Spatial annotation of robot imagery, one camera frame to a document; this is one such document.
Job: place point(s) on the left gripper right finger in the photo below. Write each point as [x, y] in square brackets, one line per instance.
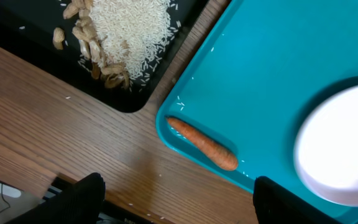
[276, 205]

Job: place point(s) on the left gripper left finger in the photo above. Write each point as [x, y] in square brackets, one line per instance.
[79, 203]

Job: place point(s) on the orange carrot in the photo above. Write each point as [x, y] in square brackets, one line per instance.
[213, 150]

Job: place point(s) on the pink round plate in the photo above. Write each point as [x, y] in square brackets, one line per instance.
[326, 149]

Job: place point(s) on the peanut shells pile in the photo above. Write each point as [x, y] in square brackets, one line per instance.
[103, 68]

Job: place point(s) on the white rice pile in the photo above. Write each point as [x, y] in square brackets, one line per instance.
[136, 33]

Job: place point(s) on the teal serving tray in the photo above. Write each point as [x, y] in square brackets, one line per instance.
[263, 66]

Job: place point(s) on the black plastic tray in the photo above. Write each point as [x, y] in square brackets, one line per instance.
[37, 32]

